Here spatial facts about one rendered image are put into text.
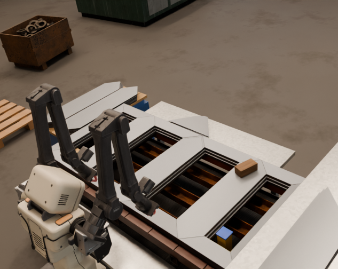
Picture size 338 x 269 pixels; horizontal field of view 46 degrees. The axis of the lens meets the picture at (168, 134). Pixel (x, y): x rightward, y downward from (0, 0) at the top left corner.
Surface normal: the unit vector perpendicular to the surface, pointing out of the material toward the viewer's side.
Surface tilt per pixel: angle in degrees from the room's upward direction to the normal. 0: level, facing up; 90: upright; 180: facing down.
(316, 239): 0
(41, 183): 48
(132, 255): 0
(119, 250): 0
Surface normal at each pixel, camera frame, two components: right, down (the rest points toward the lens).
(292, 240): -0.11, -0.82
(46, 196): -0.55, -0.18
